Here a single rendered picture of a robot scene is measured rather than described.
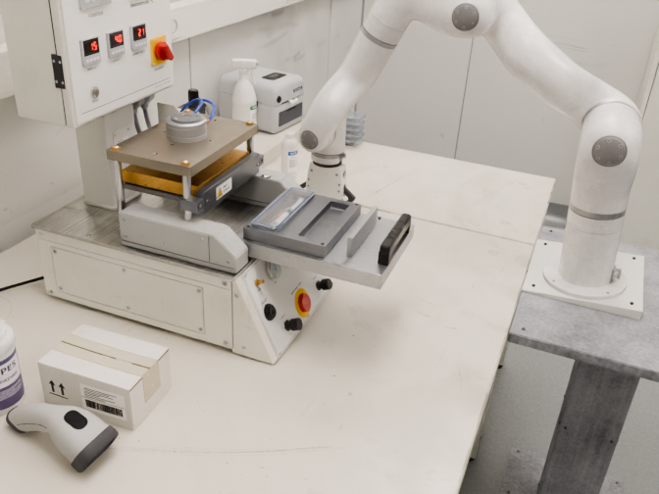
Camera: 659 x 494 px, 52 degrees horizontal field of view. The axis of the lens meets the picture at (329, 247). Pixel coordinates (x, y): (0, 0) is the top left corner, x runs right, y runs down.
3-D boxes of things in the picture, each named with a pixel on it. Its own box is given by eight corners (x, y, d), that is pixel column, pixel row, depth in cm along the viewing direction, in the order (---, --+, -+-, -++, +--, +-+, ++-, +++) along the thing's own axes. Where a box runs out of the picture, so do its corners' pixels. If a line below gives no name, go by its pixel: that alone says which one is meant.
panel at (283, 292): (278, 359, 131) (240, 274, 125) (333, 284, 156) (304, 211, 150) (286, 358, 130) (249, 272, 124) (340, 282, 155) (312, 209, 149)
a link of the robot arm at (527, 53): (608, 178, 144) (611, 151, 157) (656, 139, 137) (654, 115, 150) (433, 18, 142) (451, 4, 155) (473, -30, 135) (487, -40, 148)
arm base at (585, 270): (631, 268, 166) (646, 199, 156) (621, 308, 151) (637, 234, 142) (551, 251, 173) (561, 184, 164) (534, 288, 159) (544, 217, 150)
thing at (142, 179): (123, 188, 133) (118, 142, 128) (183, 152, 151) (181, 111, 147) (200, 206, 128) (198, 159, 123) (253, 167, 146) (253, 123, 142)
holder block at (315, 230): (242, 238, 128) (242, 226, 127) (286, 198, 144) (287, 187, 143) (324, 258, 123) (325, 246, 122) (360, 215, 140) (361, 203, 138)
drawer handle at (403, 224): (377, 264, 122) (379, 244, 120) (400, 229, 135) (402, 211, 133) (387, 267, 122) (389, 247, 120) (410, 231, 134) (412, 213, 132)
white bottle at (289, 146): (278, 178, 208) (278, 133, 201) (285, 172, 212) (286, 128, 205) (291, 182, 206) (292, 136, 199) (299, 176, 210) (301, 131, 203)
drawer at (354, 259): (232, 256, 129) (231, 220, 126) (280, 211, 148) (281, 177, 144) (380, 294, 121) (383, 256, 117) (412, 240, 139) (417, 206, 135)
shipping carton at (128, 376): (41, 401, 118) (33, 360, 114) (91, 359, 129) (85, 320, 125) (130, 435, 113) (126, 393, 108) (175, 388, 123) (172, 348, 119)
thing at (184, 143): (83, 187, 132) (75, 123, 126) (172, 138, 158) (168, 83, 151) (192, 213, 125) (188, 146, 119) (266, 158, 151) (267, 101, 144)
